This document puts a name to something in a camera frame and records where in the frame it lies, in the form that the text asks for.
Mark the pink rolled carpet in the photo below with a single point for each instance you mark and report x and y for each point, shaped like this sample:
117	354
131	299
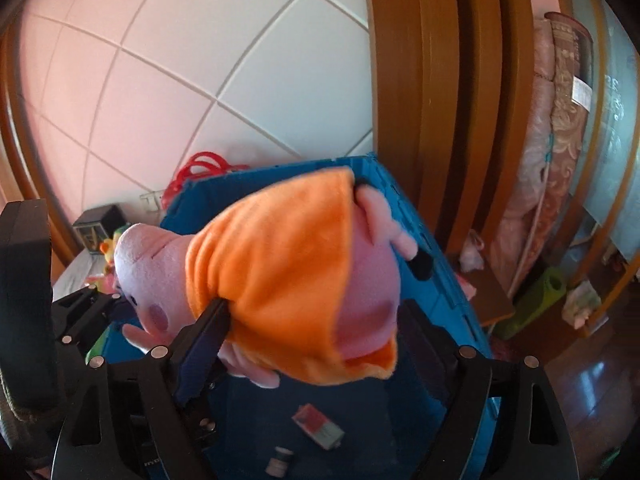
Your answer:
530	170

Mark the red handbag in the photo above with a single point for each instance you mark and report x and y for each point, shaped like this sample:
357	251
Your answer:
201	161

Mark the wooden wall frame post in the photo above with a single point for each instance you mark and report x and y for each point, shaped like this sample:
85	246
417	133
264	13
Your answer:
20	160
430	85

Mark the frosted glass partition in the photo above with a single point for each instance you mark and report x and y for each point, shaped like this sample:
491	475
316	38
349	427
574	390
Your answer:
612	110

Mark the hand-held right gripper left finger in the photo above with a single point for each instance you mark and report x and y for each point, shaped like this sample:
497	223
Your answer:
199	355

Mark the white wall switch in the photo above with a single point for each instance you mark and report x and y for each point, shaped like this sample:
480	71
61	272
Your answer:
150	201

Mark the small red white carton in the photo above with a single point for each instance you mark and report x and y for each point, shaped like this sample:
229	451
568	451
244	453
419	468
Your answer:
317	425

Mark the patterned rolled carpet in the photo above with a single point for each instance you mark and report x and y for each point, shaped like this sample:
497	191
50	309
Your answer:
567	120

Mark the pink pig plush orange dress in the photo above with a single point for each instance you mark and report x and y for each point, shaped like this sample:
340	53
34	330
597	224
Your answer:
260	260

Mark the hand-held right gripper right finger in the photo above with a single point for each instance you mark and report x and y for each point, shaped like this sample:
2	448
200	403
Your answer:
426	360

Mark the blue plastic crate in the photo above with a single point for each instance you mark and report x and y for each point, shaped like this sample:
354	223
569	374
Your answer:
450	300

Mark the white plastic bag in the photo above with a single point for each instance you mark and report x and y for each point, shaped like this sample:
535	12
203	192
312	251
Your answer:
472	255

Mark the small black box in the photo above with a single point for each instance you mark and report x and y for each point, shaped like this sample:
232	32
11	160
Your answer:
100	220

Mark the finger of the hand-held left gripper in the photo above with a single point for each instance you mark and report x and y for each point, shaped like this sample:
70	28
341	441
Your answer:
80	310

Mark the green foam roll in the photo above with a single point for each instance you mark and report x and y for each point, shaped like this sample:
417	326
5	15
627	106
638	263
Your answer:
537	297

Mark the grey striped desktop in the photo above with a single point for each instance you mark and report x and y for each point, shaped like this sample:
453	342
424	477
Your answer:
70	275

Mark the yellow duck plush green hat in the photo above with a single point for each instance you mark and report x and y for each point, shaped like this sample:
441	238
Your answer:
107	251

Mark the white crumpled cloth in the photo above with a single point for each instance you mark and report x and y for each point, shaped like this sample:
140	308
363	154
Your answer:
580	305

